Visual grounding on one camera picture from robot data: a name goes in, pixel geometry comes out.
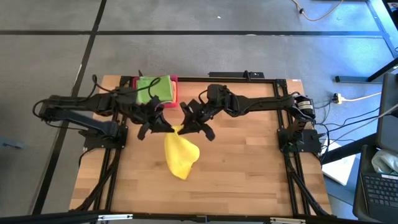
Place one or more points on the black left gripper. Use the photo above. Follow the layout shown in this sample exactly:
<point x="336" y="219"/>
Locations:
<point x="147" y="112"/>

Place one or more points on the bright green microfiber towel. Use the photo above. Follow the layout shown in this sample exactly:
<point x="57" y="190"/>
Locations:
<point x="155" y="90"/>

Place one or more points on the white plastic bag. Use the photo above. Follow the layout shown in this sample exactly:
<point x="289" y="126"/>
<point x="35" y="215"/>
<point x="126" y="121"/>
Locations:
<point x="385" y="161"/>

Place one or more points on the dark grey panel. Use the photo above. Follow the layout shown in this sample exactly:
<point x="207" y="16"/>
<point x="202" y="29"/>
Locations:
<point x="388" y="118"/>

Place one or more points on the pink plastic bin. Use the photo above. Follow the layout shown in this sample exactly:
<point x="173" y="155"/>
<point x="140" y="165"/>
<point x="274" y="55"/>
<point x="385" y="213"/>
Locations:
<point x="175" y="93"/>

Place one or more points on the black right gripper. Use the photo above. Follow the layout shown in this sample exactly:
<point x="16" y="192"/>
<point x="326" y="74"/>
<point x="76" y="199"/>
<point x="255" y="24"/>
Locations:
<point x="197" y="113"/>

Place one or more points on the white flat board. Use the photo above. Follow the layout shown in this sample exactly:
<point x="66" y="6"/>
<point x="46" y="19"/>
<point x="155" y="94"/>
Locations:
<point x="339" y="169"/>

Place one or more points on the black laptop keyboard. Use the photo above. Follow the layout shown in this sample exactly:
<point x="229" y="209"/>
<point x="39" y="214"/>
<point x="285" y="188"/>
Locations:
<point x="381" y="193"/>

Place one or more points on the black mounting bar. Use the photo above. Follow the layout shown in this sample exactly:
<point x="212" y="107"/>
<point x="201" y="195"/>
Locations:
<point x="236" y="74"/>

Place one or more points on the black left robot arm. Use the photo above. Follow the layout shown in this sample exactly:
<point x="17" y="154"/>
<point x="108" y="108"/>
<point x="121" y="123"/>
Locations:
<point x="81" y="107"/>

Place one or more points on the black aluminium table frame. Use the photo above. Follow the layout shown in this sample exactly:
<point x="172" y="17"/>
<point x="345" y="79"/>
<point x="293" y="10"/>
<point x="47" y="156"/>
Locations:
<point x="233" y="80"/>

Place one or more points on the black desk leg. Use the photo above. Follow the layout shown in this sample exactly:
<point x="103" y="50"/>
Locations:
<point x="357" y="79"/>

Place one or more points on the yellow microfiber towel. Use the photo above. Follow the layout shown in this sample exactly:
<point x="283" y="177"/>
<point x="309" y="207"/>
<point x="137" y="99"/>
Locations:
<point x="180" y="155"/>
<point x="175" y="91"/>

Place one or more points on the white power strip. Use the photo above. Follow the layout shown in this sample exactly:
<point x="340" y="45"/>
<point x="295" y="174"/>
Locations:
<point x="337" y="98"/>

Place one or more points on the silver metal bracket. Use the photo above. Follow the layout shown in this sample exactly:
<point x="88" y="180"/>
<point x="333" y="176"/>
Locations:
<point x="287" y="220"/>
<point x="115" y="216"/>

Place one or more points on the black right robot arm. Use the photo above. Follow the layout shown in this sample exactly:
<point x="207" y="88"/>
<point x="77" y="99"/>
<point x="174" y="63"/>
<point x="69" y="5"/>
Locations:
<point x="273" y="104"/>

